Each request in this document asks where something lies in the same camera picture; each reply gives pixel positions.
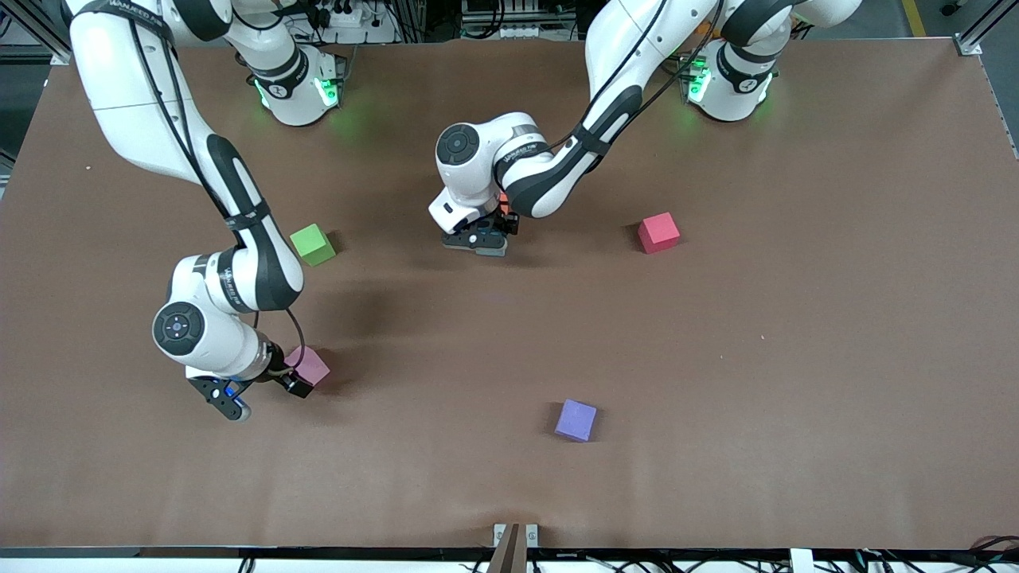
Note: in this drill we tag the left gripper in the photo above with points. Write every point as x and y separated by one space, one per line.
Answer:
506 223

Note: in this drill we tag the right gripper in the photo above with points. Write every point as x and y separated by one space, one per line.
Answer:
280 372

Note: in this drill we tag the light pink foam cube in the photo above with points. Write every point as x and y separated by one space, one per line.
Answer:
312 362

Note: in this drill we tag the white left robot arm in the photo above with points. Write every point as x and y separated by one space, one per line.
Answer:
732 87

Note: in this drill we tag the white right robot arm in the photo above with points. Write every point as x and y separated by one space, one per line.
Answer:
127 95

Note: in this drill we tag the green foam cube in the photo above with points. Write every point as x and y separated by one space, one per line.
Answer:
310 243

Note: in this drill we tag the coral red foam cube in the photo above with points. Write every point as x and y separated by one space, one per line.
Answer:
659 232

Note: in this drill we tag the dented purple foam cube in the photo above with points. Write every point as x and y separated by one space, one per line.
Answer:
575 419

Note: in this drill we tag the white power strip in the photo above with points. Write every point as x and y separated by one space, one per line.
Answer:
342 12

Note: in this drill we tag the white table leg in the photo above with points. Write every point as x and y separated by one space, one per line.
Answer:
797 561

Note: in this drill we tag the small metal edge bracket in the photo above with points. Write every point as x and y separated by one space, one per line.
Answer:
499 535
531 535

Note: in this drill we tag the brown tapered post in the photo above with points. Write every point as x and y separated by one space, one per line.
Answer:
509 557

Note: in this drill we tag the silver table corner bracket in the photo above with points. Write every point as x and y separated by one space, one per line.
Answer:
967 46
60 56

